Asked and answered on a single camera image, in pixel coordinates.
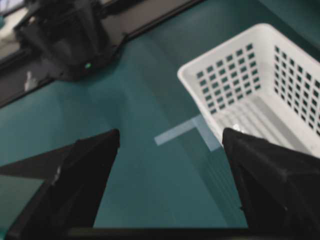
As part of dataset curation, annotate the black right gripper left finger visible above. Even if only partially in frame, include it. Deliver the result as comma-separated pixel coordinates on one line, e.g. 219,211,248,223
0,128,120,240

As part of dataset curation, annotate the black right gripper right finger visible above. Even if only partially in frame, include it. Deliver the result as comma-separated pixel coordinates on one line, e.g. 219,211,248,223
222,128,320,240

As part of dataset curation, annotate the black left robot arm base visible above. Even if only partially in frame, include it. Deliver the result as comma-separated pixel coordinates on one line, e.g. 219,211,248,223
14,0,127,81

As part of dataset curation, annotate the white perforated plastic basket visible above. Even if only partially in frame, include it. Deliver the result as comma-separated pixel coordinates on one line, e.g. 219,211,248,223
177,23,320,157

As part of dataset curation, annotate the top-left tape corner marker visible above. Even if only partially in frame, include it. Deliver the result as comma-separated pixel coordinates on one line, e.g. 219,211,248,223
153,116,221,152

